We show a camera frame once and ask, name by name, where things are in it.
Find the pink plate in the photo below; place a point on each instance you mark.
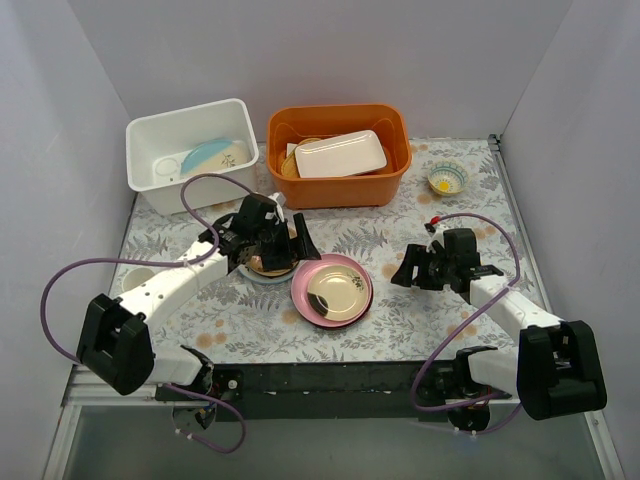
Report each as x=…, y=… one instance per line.
x=300, y=282

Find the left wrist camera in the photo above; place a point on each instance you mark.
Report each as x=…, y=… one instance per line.
x=277, y=201

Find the white ceramic mug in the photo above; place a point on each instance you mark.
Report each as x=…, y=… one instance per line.
x=136, y=277

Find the orange plastic bin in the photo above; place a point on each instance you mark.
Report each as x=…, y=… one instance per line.
x=294, y=124

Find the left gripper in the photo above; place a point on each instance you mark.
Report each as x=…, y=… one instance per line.
x=282, y=245

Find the floral table mat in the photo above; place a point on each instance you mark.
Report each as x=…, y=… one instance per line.
x=237, y=321

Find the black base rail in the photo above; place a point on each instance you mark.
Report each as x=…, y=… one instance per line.
x=356, y=390

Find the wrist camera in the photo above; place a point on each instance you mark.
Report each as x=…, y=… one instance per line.
x=435, y=231
x=277, y=201

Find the blue and cream plate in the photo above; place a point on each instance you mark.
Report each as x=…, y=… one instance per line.
x=214, y=156

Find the cream plate with black mark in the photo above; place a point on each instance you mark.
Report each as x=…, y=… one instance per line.
x=338, y=293

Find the dark red rimmed plate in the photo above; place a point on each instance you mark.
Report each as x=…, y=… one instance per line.
x=369, y=299

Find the patterned small bowl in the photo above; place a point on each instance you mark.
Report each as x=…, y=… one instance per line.
x=448, y=177

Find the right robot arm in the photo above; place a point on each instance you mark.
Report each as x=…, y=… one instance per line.
x=555, y=369

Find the brown glossy small plate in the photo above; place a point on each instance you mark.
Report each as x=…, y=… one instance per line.
x=255, y=265

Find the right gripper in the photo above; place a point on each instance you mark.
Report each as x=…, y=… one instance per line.
x=428, y=270

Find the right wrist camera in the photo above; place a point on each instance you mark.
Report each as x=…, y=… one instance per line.
x=435, y=231

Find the tan round plate in bin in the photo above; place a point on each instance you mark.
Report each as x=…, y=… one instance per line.
x=288, y=166

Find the white plastic bin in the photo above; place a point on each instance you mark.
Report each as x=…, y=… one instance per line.
x=156, y=146

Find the white rectangular tray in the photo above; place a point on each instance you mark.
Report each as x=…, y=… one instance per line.
x=344, y=155

